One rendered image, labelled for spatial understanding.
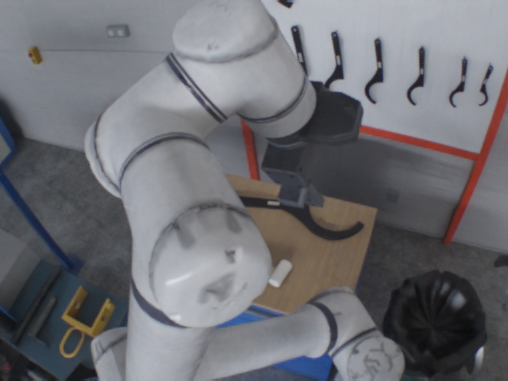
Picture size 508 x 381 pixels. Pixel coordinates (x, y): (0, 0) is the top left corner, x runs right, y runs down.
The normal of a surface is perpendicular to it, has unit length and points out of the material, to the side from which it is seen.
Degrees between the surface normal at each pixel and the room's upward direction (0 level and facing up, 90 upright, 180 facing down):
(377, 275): 0
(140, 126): 7
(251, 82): 95
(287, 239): 0
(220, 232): 22
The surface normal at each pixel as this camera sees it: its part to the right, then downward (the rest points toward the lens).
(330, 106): -0.40, -0.34
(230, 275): 0.45, 0.62
